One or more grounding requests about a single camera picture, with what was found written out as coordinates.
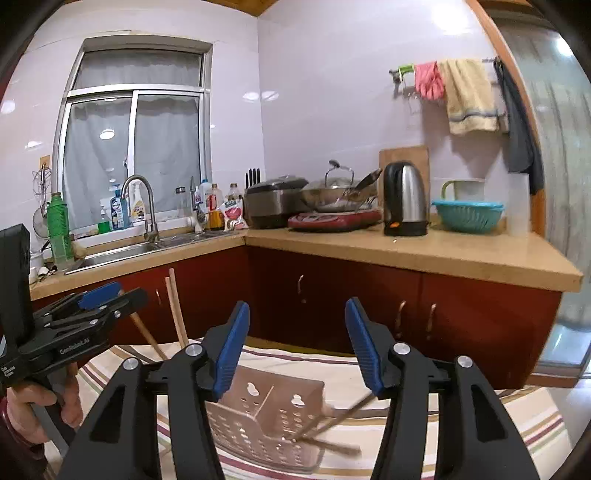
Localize aluminium sliding window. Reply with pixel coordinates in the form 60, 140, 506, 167
51, 36, 214, 232

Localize wooden cutting board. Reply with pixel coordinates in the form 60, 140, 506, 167
378, 145, 431, 219

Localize pink rubber gloves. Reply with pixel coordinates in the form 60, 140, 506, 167
414, 61, 447, 102

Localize blue hand soap bottle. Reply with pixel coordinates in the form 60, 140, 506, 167
109, 184, 131, 231

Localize yellow towel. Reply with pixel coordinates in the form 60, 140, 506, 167
436, 58, 501, 136

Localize white spray bottle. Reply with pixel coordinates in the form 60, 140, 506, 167
129, 180, 147, 225

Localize steel electric kettle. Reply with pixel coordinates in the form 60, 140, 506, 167
383, 160, 430, 237

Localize dark grey cloth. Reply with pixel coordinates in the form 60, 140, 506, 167
493, 57, 545, 195

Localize green plastic bottle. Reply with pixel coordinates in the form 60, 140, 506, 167
45, 192, 76, 271

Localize white mug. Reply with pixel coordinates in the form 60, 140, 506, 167
440, 178, 486, 202

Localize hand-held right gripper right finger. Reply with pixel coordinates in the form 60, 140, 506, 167
345, 298, 541, 480

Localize red label sauce bottle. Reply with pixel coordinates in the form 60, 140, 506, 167
206, 183, 226, 231

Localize light wooden chopstick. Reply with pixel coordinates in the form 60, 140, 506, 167
165, 267, 189, 350
294, 395, 376, 439
299, 436, 362, 454
117, 290, 168, 362

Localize wooden framed glass sliding door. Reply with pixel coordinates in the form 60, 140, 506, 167
465, 0, 591, 389

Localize steel kitchen sink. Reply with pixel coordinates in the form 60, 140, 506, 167
64, 230, 234, 276

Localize steel wok with lid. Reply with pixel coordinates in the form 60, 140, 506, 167
300, 160, 384, 213

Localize red induction cooker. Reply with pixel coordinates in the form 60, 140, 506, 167
287, 209, 383, 233

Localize striped tablecloth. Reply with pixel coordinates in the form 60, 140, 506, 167
69, 338, 574, 480

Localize teal plastic colander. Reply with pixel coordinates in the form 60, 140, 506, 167
431, 199, 505, 233

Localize metal towel rack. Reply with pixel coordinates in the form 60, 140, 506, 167
388, 56, 502, 100

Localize steel rice cooker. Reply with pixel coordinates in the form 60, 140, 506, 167
243, 174, 310, 230

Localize steel kitchen faucet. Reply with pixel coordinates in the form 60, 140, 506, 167
120, 174, 160, 243

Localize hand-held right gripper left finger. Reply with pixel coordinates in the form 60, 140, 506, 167
62, 301, 251, 480

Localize small steel tap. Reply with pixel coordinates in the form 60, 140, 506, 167
188, 176, 206, 232

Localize pink perforated utensil basket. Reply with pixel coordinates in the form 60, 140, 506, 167
203, 367, 327, 474

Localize pink seasoning packet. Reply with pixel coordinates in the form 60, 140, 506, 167
220, 199, 248, 231

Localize person's left hand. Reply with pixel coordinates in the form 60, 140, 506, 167
7, 362, 84, 430

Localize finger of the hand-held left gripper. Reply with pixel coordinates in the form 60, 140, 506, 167
44, 288, 149, 335
32, 282, 122, 324

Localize hanging metal strainer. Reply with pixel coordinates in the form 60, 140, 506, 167
31, 163, 52, 241

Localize white translucent container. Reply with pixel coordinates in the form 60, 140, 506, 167
506, 171, 531, 237

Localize kitchen counter with red cabinets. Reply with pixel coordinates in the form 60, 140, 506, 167
28, 225, 585, 391

